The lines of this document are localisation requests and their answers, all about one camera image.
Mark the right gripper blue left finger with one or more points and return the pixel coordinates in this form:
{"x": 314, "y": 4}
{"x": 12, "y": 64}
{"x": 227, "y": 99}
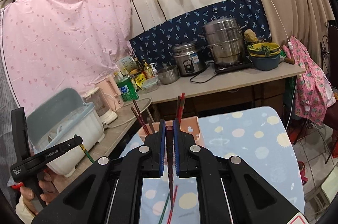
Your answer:
{"x": 162, "y": 131}

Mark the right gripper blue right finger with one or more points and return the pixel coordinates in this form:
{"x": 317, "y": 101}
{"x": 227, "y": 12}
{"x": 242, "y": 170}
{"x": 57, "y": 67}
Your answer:
{"x": 176, "y": 127}

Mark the red chopstick black band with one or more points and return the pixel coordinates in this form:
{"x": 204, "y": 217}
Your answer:
{"x": 172, "y": 207}

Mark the dark red chopstick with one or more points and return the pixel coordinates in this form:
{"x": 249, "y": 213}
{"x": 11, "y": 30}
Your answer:
{"x": 170, "y": 159}

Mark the brown chopstick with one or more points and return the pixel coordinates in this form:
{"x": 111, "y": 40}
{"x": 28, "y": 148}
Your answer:
{"x": 151, "y": 125}

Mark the person's left hand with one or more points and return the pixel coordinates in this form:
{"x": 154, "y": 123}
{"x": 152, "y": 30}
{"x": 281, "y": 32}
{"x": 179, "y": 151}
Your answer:
{"x": 46, "y": 193}

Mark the pink perforated utensil holder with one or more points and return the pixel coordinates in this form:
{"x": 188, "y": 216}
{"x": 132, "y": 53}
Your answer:
{"x": 189, "y": 125}

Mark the clear plastic food container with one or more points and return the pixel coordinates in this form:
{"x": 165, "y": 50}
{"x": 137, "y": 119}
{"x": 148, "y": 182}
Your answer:
{"x": 150, "y": 85}

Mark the green detergent bottle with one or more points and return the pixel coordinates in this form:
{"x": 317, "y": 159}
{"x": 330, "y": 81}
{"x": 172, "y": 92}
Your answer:
{"x": 124, "y": 84}

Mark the small steel pot with lid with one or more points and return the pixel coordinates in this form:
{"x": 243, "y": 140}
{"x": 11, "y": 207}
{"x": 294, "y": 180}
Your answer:
{"x": 168, "y": 75}

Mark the yellow oil bottle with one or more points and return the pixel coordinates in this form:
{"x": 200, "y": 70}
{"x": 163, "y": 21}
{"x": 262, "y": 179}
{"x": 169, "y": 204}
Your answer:
{"x": 148, "y": 70}

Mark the pink electric kettle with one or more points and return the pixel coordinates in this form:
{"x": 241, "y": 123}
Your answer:
{"x": 111, "y": 92}

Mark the white blender jar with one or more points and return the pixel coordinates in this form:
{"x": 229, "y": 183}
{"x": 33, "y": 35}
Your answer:
{"x": 105, "y": 113}

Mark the white dish drainer with lid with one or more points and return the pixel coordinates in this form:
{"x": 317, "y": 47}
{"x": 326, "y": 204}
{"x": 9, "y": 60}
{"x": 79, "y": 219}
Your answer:
{"x": 61, "y": 118}

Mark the silver rice cooker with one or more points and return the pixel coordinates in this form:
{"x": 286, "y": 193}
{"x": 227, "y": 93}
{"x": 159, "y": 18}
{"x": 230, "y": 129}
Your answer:
{"x": 188, "y": 58}

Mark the navy floral cloth backsplash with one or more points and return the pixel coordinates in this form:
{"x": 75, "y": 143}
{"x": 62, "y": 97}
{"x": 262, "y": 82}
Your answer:
{"x": 155, "y": 45}

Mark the blue planet print tablecloth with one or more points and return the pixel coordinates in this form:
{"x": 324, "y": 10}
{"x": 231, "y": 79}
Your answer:
{"x": 256, "y": 135}

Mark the black induction cooker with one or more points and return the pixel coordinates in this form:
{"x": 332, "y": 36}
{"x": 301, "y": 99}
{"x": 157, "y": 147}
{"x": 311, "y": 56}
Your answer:
{"x": 245, "y": 64}

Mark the stainless steel steamer pot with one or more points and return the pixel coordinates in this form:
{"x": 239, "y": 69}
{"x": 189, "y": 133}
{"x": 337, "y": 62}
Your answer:
{"x": 225, "y": 39}

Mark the blue and yellow stacked basins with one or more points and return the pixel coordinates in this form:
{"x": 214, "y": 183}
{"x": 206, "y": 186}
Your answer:
{"x": 264, "y": 56}

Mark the pink dotted sheet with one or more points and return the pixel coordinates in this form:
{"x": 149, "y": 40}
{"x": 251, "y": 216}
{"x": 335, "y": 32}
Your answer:
{"x": 51, "y": 45}

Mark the pink floral garment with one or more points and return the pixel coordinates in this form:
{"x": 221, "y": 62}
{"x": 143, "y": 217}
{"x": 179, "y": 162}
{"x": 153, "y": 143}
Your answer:
{"x": 314, "y": 92}

